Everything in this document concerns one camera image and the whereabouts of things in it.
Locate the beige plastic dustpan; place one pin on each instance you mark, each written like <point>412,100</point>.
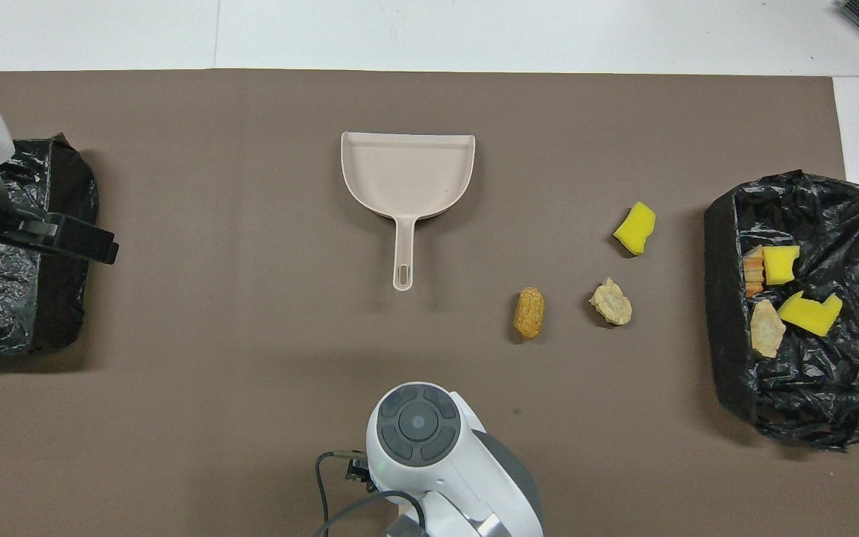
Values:
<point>407,175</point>

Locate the black bag lined bin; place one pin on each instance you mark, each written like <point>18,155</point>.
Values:
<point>49,313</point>
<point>832,388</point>

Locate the orange striped bread piece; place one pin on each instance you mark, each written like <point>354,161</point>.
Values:
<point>754,272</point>

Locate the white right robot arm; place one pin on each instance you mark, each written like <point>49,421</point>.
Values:
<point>429,447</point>

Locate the brown peanut shaped bread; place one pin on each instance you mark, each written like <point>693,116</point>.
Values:
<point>529,313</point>

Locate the notched yellow sponge piece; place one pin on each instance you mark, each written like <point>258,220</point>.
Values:
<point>810,315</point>

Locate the wavy yellow sponge piece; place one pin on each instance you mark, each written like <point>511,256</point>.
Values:
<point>634,227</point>

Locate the green and yellow sponge piece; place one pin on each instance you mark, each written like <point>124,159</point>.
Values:
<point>780,265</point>

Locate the cream foam chunk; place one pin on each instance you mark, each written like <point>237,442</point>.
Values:
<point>612,306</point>
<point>766,328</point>

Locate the brown table mat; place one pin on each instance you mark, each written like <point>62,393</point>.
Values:
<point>250,373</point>

